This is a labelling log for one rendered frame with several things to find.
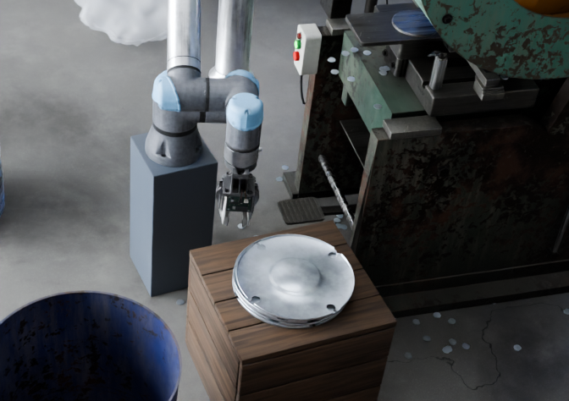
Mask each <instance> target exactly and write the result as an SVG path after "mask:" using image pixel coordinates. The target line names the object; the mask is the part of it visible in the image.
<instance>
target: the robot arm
mask: <svg viewBox="0 0 569 401"><path fill-rule="evenodd" d="M253 11H254V0H219V2H218V30H217V45H216V59H215V66H214V67H212V68H211V69H210V70H209V73H208V78H206V77H205V78H203V77H201V0H168V38H167V70H165V71H163V72H162V73H161V74H160V75H159V76H158V77H157V78H156V79H155V81H154V86H153V92H152V99H153V103H152V127H151V128H150V130H149V133H148V135H147V137H146V144H145V150H146V154H147V155H148V157H149V158H150V159H151V160H153V161H154V162H156V163H158V164H160V165H163V166H167V167H183V166H187V165H190V164H192V163H193V162H195V161H197V160H198V159H199V158H200V156H201V155H202V138H201V136H200V133H199V130H198V128H197V123H217V124H227V127H226V138H225V146H224V158H225V160H224V163H225V166H226V167H227V168H228V169H229V170H231V171H230V172H226V174H224V175H222V180H223V181H221V180H219V183H218V187H217V189H216V199H217V201H218V210H219V213H220V216H221V219H222V224H224V225H225V226H228V222H229V212H230V211H241V212H242V214H243V216H242V227H245V225H247V224H248V226H249V225H250V219H251V216H252V214H253V212H254V207H255V205H256V204H257V202H258V200H259V189H258V183H255V182H256V177H254V176H253V173H249V172H251V171H252V170H254V169H255V168H256V166H257V159H258V152H259V151H262V147H259V146H260V139H261V131H262V121H263V104H262V100H260V99H259V98H258V96H259V81H258V80H257V79H255V78H254V73H253V72H252V71H251V70H250V69H249V63H250V53H251V33H252V21H253Z"/></svg>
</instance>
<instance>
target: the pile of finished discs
mask: <svg viewBox="0 0 569 401"><path fill-rule="evenodd" d="M260 241H261V239H259V240H258V241H255V242H254V243H252V244H257V245H258V247H257V248H258V249H259V250H265V249H266V246H265V245H263V244H259V243H258V242H260ZM252 244H250V245H248V246H247V247H246V248H245V249H243V251H241V253H240V254H239V255H238V257H237V259H236V261H235V267H234V269H233V278H232V284H233V290H234V292H235V296H238V297H239V298H237V299H238V301H239V302H240V304H241V305H242V306H243V307H244V308H245V309H246V310H247V311H248V312H249V313H250V314H252V315H253V316H255V317H256V318H257V319H259V320H261V321H264V322H266V323H268V324H271V325H274V326H277V327H285V328H308V327H312V324H315V326H318V325H321V324H324V323H325V322H327V321H330V320H332V319H333V318H334V317H336V316H337V315H338V314H339V313H340V312H341V311H342V310H343V309H344V307H345V305H346V304H345V305H344V306H343V307H342V308H341V309H340V310H338V311H337V310H335V309H336V308H335V306H334V305H327V309H328V310H333V311H334V312H335V313H334V314H332V315H330V316H326V317H324V318H320V319H317V320H311V321H291V320H285V319H282V318H278V317H276V316H271V315H269V314H267V313H265V312H263V311H262V310H259V309H258V308H257V307H256V306H254V305H253V304H252V303H253V302H255V303H257V302H260V300H261V299H260V298H259V297H257V296H253V297H252V298H251V299H252V301H249V300H248V299H247V298H246V297H245V296H244V294H243V293H242V292H241V290H240V288H239V285H238V283H237V279H236V267H237V264H238V261H239V259H240V257H241V255H242V254H243V252H244V251H245V250H246V249H247V248H248V247H249V246H251V245H252ZM329 257H331V258H335V257H337V253H336V252H335V253H334V252H330V253H329Z"/></svg>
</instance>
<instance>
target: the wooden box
mask: <svg viewBox="0 0 569 401"><path fill-rule="evenodd" d="M279 234H300V235H306V236H309V237H313V238H315V239H320V240H322V241H323V242H326V243H328V244H330V245H332V246H333V247H334V249H335V250H336V253H337V254H338V253H340V254H342V255H343V256H344V257H345V258H346V259H347V260H348V261H349V263H350V264H351V267H352V270H353V272H354V276H355V286H354V290H353V293H352V296H351V297H350V299H349V300H348V302H347V303H346V305H345V307H344V309H343V310H342V311H341V312H340V313H339V314H338V315H337V316H336V317H334V318H333V319H332V320H330V321H327V322H325V323H324V324H321V325H318V326H315V324H312V327H308V328H285V327H277V326H274V325H271V324H268V323H266V322H264V321H261V320H259V319H257V318H256V317H255V316H253V315H252V314H250V313H249V312H248V311H247V310H246V309H245V308H244V307H243V306H242V305H241V304H240V302H239V301H238V299H237V298H239V297H238V296H235V292H234V290H233V284H232V278H233V269H234V267H235V261H236V259H237V257H238V255H239V254H240V253H241V251H243V249H245V248H246V247H247V246H248V245H250V244H252V243H254V242H255V241H258V240H259V239H263V238H267V237H270V236H274V235H279ZM188 285H189V286H188V295H187V311H186V314H187V315H186V326H185V342H186V347H187V348H188V350H189V353H190V355H191V358H192V360H193V362H194V364H195V367H196V369H197V372H198V374H199V376H200V378H201V380H202V383H203V386H204V387H205V389H206V392H207V395H208V397H209V399H210V401H377V400H378V394H379V390H380V387H381V386H380V385H381V383H382V380H383V375H384V369H385V366H386V362H387V359H388V357H387V356H388V355H389V349H390V345H391V342H392V338H393V335H394V331H395V326H396V323H397V320H396V319H395V318H394V316H393V314H392V313H391V311H390V310H389V308H388V306H387V305H386V304H385V302H384V300H383V299H382V297H381V295H379V292H378V290H377V289H376V288H375V286H374V285H373V283H372V281H371V279H370V278H369V276H368V275H367V274H366V272H365V270H364V269H363V267H362V265H361V263H360V262H359V260H358V259H357V258H356V256H355V254H354V253H353V251H352V250H351V248H350V246H349V245H348V244H347V242H346V241H345V238H344V237H343V235H342V234H341V232H340V231H339V229H338V228H337V226H336V225H335V223H334V221H333V220H331V221H327V222H320V223H315V224H311V225H307V226H303V227H299V228H292V229H287V230H283V231H278V232H275V233H267V234H264V235H259V236H255V237H250V238H247V239H239V240H235V241H231V242H227V243H222V244H216V245H211V246H207V247H202V248H199V249H194V250H190V265H189V281H188Z"/></svg>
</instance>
